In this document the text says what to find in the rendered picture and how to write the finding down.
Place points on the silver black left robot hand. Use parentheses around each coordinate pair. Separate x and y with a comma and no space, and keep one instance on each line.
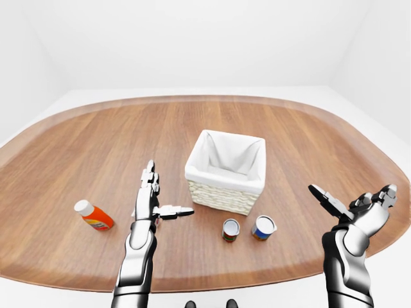
(144,202)

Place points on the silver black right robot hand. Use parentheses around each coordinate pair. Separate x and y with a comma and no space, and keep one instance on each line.
(369,210)

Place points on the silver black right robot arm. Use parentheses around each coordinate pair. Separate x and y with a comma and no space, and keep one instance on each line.
(346,269)

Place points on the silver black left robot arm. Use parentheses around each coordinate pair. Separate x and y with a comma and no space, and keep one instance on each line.
(136,263)

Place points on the white lined wicker basket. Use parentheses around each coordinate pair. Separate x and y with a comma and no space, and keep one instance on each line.
(226,170)

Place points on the orange bottle with white cap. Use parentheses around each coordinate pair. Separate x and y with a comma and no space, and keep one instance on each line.
(95,215)

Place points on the red green labelled tin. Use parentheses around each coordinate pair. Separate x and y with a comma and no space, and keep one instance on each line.
(230,231)

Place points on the blue yellow labelled tin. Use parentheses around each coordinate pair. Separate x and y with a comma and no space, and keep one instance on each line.
(263,228)

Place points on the small dark rounded shape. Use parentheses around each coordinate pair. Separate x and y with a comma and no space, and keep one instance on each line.
(232,303)
(190,304)

